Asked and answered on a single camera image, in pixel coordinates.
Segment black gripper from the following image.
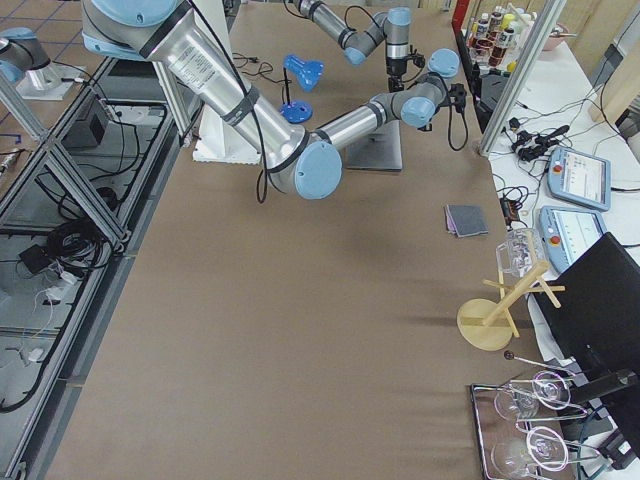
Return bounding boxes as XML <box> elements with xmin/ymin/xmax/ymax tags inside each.
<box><xmin>386</xmin><ymin>45</ymin><xmax>426</xmax><ymax>92</ymax></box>
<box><xmin>441</xmin><ymin>83</ymin><xmax>467</xmax><ymax>108</ymax></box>

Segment grey laptop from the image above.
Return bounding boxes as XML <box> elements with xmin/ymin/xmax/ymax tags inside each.
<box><xmin>345</xmin><ymin>121</ymin><xmax>403</xmax><ymax>172</ymax></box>

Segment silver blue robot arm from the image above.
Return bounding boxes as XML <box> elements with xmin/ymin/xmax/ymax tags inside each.
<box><xmin>291</xmin><ymin>1</ymin><xmax>426</xmax><ymax>93</ymax></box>
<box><xmin>81</xmin><ymin>1</ymin><xmax>460</xmax><ymax>200</ymax></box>

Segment blue desk lamp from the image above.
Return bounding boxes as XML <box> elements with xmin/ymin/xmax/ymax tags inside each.
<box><xmin>277</xmin><ymin>53</ymin><xmax>325</xmax><ymax>124</ymax></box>

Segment pink bowl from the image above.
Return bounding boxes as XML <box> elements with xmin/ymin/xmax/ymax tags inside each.
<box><xmin>543</xmin><ymin>23</ymin><xmax>577</xmax><ymax>51</ymax></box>

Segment grey folded cloths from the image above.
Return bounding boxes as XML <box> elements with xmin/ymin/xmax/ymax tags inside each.
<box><xmin>444</xmin><ymin>204</ymin><xmax>489</xmax><ymax>238</ymax></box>

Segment far teach pendant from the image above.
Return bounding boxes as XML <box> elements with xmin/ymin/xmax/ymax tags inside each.
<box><xmin>547</xmin><ymin>147</ymin><xmax>612</xmax><ymax>212</ymax></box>

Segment teach pendant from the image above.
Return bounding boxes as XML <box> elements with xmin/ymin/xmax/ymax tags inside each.
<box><xmin>539</xmin><ymin>206</ymin><xmax>607</xmax><ymax>273</ymax></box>
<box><xmin>547</xmin><ymin>147</ymin><xmax>612</xmax><ymax>212</ymax></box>

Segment clear glass mug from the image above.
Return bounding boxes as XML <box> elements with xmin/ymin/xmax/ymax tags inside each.
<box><xmin>496</xmin><ymin>228</ymin><xmax>547</xmax><ymax>277</ymax></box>

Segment near teach pendant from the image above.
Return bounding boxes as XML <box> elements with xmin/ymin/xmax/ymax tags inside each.
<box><xmin>539</xmin><ymin>206</ymin><xmax>607</xmax><ymax>273</ymax></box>

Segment wooden mug tree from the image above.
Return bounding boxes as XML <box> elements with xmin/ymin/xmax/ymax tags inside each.
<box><xmin>457</xmin><ymin>260</ymin><xmax>566</xmax><ymax>351</ymax></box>

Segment black monitor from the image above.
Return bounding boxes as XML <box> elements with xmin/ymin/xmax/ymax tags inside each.
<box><xmin>533</xmin><ymin>232</ymin><xmax>639</xmax><ymax>380</ymax></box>

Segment upper wine glass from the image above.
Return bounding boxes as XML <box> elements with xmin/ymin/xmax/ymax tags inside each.
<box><xmin>494</xmin><ymin>370</ymin><xmax>570</xmax><ymax>421</ymax></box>

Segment wine glass rack tray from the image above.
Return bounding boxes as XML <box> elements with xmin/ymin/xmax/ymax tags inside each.
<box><xmin>470</xmin><ymin>350</ymin><xmax>611</xmax><ymax>479</ymax></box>

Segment lower wine glass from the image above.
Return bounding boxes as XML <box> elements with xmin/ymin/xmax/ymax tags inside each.
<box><xmin>490</xmin><ymin>426</ymin><xmax>569</xmax><ymax>479</ymax></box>

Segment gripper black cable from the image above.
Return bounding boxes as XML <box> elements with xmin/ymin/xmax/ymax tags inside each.
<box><xmin>445</xmin><ymin>99</ymin><xmax>469</xmax><ymax>152</ymax></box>

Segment copper wire bottle rack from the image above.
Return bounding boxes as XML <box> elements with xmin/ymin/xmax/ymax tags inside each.
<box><xmin>466</xmin><ymin>1</ymin><xmax>536</xmax><ymax>70</ymax></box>

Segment aluminium frame post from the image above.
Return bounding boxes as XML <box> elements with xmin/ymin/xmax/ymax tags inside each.
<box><xmin>478</xmin><ymin>0</ymin><xmax>566</xmax><ymax>157</ymax></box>

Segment black lamp power cable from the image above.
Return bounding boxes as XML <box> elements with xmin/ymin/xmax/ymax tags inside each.
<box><xmin>231</xmin><ymin>50</ymin><xmax>291</xmax><ymax>101</ymax></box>

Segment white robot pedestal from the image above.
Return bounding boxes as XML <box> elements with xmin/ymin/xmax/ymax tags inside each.
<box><xmin>193</xmin><ymin>0</ymin><xmax>260</xmax><ymax>164</ymax></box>

